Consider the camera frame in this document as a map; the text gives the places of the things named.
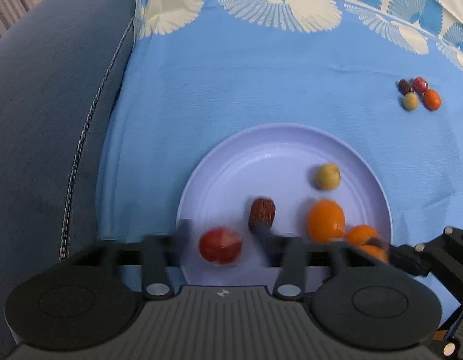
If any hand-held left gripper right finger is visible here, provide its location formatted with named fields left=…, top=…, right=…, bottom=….
left=251, top=222, right=368, bottom=301

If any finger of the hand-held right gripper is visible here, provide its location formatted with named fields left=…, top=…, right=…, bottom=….
left=388, top=227, right=463, bottom=308

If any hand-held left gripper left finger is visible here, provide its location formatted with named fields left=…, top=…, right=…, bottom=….
left=97, top=218, right=193, bottom=301

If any small orange kumquat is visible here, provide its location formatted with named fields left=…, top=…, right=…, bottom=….
left=307, top=200, right=346, bottom=244
left=357, top=245, right=390, bottom=265
left=344, top=225, right=380, bottom=248
left=423, top=89, right=441, bottom=111

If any light blue plate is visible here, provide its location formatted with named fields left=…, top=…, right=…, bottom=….
left=176, top=123, right=393, bottom=289

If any blue fan-print sheet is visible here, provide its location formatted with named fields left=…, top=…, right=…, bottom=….
left=94, top=0, right=463, bottom=297

